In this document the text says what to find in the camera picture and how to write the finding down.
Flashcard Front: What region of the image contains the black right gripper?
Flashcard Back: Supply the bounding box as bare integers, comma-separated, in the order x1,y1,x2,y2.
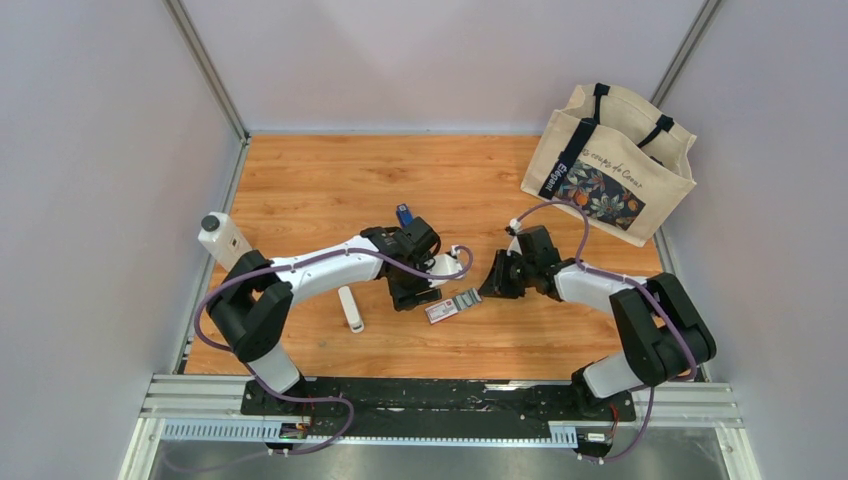
477,249,536,299

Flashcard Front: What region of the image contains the blue stapler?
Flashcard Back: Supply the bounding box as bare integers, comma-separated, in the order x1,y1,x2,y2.
395,203,415,228

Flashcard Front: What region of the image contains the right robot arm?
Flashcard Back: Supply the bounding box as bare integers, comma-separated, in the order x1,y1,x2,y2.
479,226,717,419

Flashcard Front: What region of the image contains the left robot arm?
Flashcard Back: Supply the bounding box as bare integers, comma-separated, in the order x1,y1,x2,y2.
197,217,465,415

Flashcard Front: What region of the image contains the grey staple strip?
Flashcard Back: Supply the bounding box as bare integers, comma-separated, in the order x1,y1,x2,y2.
453,288,482,312

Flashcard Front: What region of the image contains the white red staple box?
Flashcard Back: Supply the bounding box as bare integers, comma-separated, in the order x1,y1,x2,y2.
425,299,460,325

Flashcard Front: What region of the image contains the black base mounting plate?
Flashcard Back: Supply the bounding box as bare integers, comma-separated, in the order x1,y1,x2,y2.
240,377,636,440

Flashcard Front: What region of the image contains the canvas floral tote bag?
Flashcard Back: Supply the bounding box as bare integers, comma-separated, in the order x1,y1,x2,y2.
520,83,697,247

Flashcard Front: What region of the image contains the white bottle black cap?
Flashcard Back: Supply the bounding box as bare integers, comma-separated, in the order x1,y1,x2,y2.
197,212,253,272

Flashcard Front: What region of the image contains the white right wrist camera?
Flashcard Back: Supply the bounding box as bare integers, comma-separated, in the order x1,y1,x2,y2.
505,218,522,255

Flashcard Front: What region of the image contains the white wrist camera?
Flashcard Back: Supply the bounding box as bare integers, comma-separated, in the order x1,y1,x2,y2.
426,245,466,288
505,218,522,255

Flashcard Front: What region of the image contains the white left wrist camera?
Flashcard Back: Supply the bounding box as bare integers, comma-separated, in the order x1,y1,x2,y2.
426,245,466,288

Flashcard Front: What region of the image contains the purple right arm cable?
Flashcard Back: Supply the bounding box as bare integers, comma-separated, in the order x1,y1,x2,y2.
508,198,700,463

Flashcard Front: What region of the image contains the aluminium frame rail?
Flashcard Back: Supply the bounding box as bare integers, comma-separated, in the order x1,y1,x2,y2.
141,375,744,448

